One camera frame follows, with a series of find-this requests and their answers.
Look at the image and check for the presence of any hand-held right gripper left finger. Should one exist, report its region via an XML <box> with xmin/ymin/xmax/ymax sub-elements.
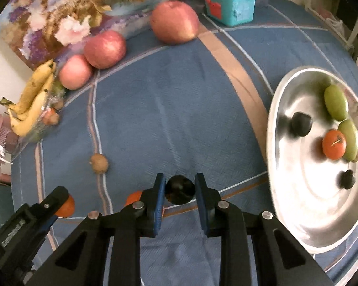
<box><xmin>27</xmin><ymin>173</ymin><xmax>167</xmax><ymax>286</ymax></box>

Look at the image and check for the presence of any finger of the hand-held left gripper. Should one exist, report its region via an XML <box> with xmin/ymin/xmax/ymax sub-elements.
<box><xmin>33</xmin><ymin>185</ymin><xmax>70</xmax><ymax>230</ymax></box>

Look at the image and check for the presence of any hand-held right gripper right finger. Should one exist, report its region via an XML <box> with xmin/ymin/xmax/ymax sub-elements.
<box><xmin>195</xmin><ymin>173</ymin><xmax>329</xmax><ymax>286</ymax></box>

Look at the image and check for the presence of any dark plum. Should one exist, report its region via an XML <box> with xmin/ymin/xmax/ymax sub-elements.
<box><xmin>338</xmin><ymin>170</ymin><xmax>356</xmax><ymax>190</ymax></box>
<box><xmin>291</xmin><ymin>112</ymin><xmax>313</xmax><ymax>138</ymax></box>
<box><xmin>165</xmin><ymin>175</ymin><xmax>196</xmax><ymax>205</ymax></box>

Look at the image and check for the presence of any stainless steel plate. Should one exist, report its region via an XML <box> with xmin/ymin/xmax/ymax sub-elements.
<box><xmin>265</xmin><ymin>67</ymin><xmax>358</xmax><ymax>248</ymax></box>

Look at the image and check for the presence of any orange tangerine with stem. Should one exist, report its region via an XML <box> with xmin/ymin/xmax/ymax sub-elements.
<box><xmin>322</xmin><ymin>129</ymin><xmax>346</xmax><ymax>160</ymax></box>

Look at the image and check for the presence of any green jujube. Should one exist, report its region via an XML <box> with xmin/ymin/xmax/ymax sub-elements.
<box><xmin>324</xmin><ymin>85</ymin><xmax>348</xmax><ymax>122</ymax></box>
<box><xmin>338</xmin><ymin>119</ymin><xmax>358</xmax><ymax>162</ymax></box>

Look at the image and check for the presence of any pink bouquet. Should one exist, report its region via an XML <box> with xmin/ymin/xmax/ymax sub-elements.
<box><xmin>0</xmin><ymin>115</ymin><xmax>20</xmax><ymax>182</ymax></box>

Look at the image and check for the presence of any clear plastic fruit bag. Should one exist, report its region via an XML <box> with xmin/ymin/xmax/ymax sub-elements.
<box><xmin>16</xmin><ymin>80</ymin><xmax>67</xmax><ymax>152</ymax></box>

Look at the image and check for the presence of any yellow banana bunch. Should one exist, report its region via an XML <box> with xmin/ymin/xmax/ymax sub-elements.
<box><xmin>0</xmin><ymin>60</ymin><xmax>58</xmax><ymax>138</ymax></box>

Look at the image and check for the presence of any pink apple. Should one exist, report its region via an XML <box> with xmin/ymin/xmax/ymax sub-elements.
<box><xmin>59</xmin><ymin>54</ymin><xmax>93</xmax><ymax>90</ymax></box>

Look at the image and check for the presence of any large red apple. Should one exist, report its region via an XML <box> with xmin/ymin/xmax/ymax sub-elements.
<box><xmin>150</xmin><ymin>1</ymin><xmax>200</xmax><ymax>45</ymax></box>

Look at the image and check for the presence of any flower painting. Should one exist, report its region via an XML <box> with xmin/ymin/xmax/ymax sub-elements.
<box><xmin>9</xmin><ymin>0</ymin><xmax>203</xmax><ymax>69</ymax></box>

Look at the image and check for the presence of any teal house-shaped box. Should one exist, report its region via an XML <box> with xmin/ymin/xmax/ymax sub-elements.
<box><xmin>201</xmin><ymin>0</ymin><xmax>257</xmax><ymax>27</ymax></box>

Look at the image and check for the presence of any white plastic bag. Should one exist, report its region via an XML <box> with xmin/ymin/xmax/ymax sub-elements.
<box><xmin>322</xmin><ymin>12</ymin><xmax>348</xmax><ymax>36</ymax></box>

